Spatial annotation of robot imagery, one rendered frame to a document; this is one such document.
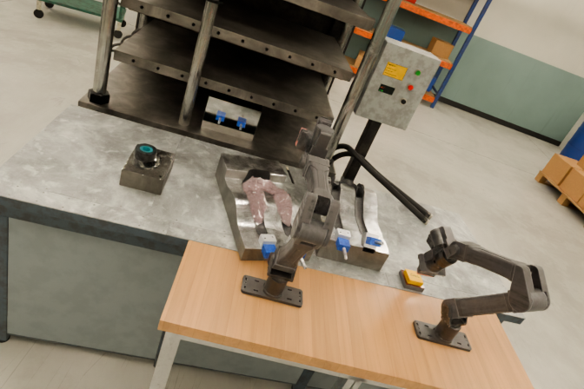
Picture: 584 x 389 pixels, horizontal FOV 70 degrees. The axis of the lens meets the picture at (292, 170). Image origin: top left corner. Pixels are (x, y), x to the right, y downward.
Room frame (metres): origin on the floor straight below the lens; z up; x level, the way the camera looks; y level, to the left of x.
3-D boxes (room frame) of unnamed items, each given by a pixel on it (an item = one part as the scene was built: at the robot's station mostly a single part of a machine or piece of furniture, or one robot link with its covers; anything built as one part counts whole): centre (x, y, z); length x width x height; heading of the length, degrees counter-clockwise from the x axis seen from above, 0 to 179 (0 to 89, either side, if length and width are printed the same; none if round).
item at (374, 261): (1.52, -0.27, 0.87); 0.50 x 0.26 x 0.14; 13
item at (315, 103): (2.29, 0.51, 1.01); 1.10 x 0.74 x 0.05; 103
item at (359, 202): (1.50, -0.26, 0.92); 0.35 x 0.16 x 0.09; 13
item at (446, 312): (1.10, -0.67, 0.90); 0.09 x 0.06 x 0.06; 121
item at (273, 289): (0.99, -0.08, 0.84); 0.20 x 0.07 x 0.08; 100
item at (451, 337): (1.09, -0.68, 0.84); 0.20 x 0.07 x 0.08; 100
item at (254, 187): (1.35, 0.05, 0.90); 0.26 x 0.18 x 0.08; 30
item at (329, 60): (2.29, 0.51, 1.26); 1.10 x 0.74 x 0.05; 103
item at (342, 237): (1.24, -0.27, 0.89); 0.13 x 0.05 x 0.05; 13
